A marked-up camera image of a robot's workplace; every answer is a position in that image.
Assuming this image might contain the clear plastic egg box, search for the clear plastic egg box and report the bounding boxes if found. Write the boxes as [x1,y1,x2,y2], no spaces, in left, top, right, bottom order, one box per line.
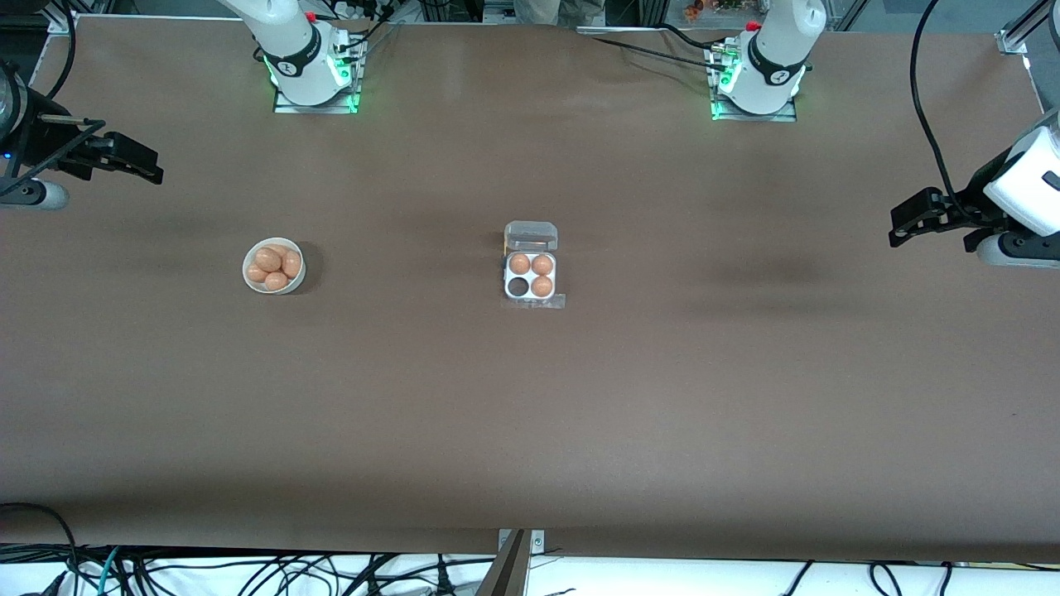
[502,220,567,312]

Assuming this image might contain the white round bowl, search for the white round bowl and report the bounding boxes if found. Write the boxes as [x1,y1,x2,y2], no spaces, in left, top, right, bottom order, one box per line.
[242,238,306,296]

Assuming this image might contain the orange items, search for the orange items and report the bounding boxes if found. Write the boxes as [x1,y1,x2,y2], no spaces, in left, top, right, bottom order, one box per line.
[682,0,746,22]

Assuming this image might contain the person in khaki trousers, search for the person in khaki trousers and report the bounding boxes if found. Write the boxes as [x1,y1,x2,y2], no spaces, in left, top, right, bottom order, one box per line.
[512,0,607,28]

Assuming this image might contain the aluminium profile beam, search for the aluminium profile beam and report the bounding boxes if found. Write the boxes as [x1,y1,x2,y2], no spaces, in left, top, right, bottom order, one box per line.
[475,530,531,596]

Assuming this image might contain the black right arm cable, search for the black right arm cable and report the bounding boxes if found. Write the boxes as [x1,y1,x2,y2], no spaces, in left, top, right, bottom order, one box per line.
[41,0,79,102]

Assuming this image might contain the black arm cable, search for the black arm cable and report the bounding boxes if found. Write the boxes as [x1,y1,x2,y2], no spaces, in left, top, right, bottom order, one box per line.
[41,0,79,102]
[909,0,968,223]

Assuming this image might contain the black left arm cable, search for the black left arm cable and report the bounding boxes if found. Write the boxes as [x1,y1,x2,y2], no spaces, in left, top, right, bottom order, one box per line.
[909,0,968,223]

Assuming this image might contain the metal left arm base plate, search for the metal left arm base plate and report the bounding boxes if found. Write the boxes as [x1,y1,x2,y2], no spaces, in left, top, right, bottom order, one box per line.
[709,43,799,123]

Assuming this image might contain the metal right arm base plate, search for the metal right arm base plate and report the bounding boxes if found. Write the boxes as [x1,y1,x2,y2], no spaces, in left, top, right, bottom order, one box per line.
[272,37,364,115]

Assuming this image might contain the black base cable bundle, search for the black base cable bundle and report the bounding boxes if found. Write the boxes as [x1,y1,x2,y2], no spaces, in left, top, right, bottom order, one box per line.
[331,0,407,55]

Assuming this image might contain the black table cable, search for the black table cable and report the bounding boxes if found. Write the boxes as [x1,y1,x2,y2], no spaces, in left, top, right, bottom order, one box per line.
[658,22,723,50]
[590,35,718,70]

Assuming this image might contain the black looped floor cable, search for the black looped floor cable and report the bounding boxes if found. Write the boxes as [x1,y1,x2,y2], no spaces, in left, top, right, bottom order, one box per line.
[0,502,81,596]

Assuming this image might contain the teal cable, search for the teal cable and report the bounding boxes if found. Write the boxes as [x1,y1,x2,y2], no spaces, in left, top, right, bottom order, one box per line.
[96,546,122,596]

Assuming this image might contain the black floor cable tangle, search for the black floor cable tangle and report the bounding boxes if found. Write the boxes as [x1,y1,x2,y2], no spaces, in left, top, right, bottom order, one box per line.
[116,550,498,596]

